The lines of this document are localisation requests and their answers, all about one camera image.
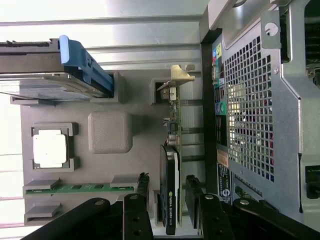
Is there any open dark grey PC case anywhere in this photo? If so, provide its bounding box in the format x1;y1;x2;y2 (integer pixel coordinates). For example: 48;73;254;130
199;0;320;226

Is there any green RAM stick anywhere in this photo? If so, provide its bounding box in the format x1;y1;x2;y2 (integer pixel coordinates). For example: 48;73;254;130
24;183;138;195

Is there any silver CPU chip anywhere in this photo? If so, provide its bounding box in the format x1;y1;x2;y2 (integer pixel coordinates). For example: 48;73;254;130
32;129;69;169

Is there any grey printed parts rack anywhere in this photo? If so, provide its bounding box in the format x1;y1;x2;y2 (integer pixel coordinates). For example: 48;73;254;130
9;71;205;237

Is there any hard disk in blue caddy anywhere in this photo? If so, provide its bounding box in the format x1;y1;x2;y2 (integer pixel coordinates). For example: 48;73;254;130
0;34;116;101

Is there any grey power supply unit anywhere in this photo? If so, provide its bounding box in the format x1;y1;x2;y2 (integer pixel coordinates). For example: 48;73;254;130
299;152;320;213

